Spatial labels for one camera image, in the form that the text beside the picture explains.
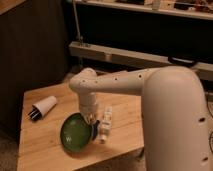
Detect blue sponge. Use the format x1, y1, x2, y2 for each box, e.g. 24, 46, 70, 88
92, 120, 100, 140

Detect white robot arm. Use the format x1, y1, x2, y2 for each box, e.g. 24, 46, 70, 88
69, 66, 211, 171

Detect black markers in cup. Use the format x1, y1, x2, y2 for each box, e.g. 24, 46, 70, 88
28, 108, 42, 121

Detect black case handle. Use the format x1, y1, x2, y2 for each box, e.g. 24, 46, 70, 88
168, 57, 198, 67

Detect black floor cable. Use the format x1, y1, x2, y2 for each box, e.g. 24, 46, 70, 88
206, 93, 213, 148

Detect metal stand pole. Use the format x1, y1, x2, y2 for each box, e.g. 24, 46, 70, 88
71, 0, 85, 69

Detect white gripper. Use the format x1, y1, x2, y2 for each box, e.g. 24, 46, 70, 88
79, 101, 98, 121

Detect long metal case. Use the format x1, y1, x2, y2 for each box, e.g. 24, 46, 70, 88
69, 41, 213, 81

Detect cluttered wooden shelf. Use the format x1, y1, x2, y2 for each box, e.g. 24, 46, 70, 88
66, 0, 213, 21

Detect green ceramic bowl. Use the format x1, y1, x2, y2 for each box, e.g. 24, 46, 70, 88
60, 113, 93, 152

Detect wooden folding table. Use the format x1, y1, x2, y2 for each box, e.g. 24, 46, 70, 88
17, 83, 145, 171

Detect white paper cup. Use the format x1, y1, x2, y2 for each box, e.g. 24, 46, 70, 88
33, 96, 57, 116

